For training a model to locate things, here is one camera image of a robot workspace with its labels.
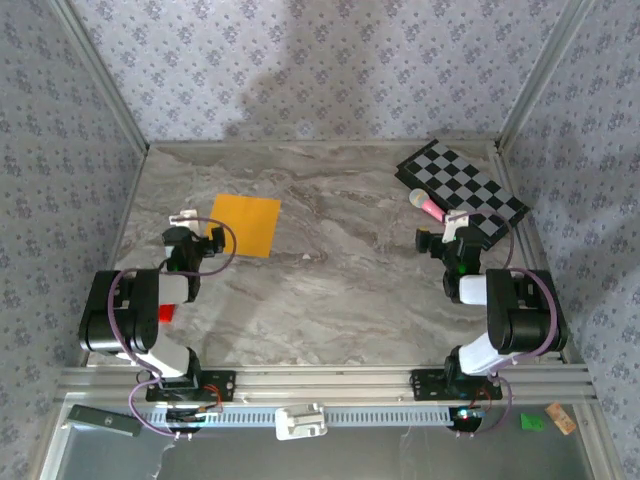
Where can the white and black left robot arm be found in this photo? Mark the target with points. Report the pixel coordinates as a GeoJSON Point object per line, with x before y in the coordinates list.
{"type": "Point", "coordinates": [135, 325]}

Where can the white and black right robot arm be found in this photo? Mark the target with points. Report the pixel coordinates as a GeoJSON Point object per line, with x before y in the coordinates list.
{"type": "Point", "coordinates": [520, 320]}

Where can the red plastic block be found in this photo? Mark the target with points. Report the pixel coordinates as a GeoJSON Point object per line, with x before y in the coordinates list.
{"type": "Point", "coordinates": [166, 314]}

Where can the black grey chessboard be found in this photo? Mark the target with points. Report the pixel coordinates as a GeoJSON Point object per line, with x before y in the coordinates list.
{"type": "Point", "coordinates": [465, 175]}

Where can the small electronics board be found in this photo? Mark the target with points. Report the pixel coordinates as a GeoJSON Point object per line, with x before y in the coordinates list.
{"type": "Point", "coordinates": [467, 415]}
{"type": "Point", "coordinates": [192, 414]}

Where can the green paper tag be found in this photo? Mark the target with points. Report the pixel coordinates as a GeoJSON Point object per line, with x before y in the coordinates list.
{"type": "Point", "coordinates": [531, 422]}

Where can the flat black device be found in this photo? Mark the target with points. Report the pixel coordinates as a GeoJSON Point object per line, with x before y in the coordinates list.
{"type": "Point", "coordinates": [102, 420]}

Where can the brown cardboard piece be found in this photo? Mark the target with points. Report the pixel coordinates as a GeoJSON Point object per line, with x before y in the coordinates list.
{"type": "Point", "coordinates": [560, 417]}

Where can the grey metal shelf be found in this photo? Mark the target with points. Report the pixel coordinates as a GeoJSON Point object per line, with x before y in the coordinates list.
{"type": "Point", "coordinates": [350, 460]}

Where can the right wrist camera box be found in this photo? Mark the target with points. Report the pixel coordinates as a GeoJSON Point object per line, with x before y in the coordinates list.
{"type": "Point", "coordinates": [452, 225]}

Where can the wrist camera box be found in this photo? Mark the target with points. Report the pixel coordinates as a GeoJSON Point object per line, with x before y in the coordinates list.
{"type": "Point", "coordinates": [182, 218]}
{"type": "Point", "coordinates": [452, 225]}

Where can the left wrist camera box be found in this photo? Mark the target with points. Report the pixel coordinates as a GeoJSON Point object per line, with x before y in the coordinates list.
{"type": "Point", "coordinates": [182, 218]}

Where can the aluminium table side rail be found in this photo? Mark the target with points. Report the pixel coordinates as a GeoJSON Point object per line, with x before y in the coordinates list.
{"type": "Point", "coordinates": [120, 240]}
{"type": "Point", "coordinates": [506, 175]}

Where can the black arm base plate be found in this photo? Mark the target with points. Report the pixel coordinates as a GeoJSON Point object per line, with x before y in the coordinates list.
{"type": "Point", "coordinates": [424, 386]}
{"type": "Point", "coordinates": [226, 385]}

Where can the long aluminium base rail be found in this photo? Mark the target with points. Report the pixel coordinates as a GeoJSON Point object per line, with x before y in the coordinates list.
{"type": "Point", "coordinates": [325, 385]}

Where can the aluminium corner post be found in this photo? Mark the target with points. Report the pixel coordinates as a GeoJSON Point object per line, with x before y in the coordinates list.
{"type": "Point", "coordinates": [104, 75]}
{"type": "Point", "coordinates": [541, 75]}

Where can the white plastic bracket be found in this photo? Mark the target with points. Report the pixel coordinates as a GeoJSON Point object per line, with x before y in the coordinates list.
{"type": "Point", "coordinates": [300, 422]}

